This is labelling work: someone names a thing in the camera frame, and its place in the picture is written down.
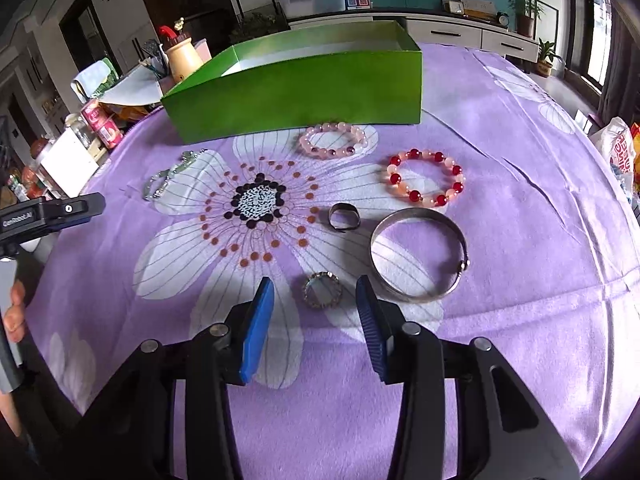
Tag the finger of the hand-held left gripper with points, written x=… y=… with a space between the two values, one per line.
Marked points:
x=75 y=207

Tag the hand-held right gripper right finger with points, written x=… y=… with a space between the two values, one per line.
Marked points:
x=372 y=330

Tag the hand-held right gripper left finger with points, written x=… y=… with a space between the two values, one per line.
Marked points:
x=257 y=330

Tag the silver bangle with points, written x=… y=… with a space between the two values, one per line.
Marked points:
x=420 y=214

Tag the green cardboard box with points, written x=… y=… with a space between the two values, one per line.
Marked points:
x=300 y=95

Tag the person's left hand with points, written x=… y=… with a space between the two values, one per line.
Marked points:
x=15 y=315

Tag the red snack can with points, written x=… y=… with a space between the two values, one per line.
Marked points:
x=100 y=125

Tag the green white packet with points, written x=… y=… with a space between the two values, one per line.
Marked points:
x=95 y=77

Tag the beige bottle with red straw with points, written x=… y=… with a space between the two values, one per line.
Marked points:
x=182 y=57

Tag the pink box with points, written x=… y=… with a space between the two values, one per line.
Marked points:
x=203 y=51

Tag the dark stand with plants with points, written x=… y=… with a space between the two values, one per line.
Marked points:
x=257 y=27

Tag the white printed plastic bag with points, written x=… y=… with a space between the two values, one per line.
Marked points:
x=617 y=145

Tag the white television cabinet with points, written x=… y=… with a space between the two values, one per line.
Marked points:
x=450 y=32

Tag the small potted plant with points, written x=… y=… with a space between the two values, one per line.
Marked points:
x=544 y=67

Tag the small white device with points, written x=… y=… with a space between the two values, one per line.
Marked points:
x=453 y=7

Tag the black alarm clock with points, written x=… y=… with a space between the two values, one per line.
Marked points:
x=503 y=20

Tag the tall potted plant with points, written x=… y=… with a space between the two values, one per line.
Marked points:
x=525 y=25

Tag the white desk calendar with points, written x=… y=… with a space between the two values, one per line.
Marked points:
x=477 y=5

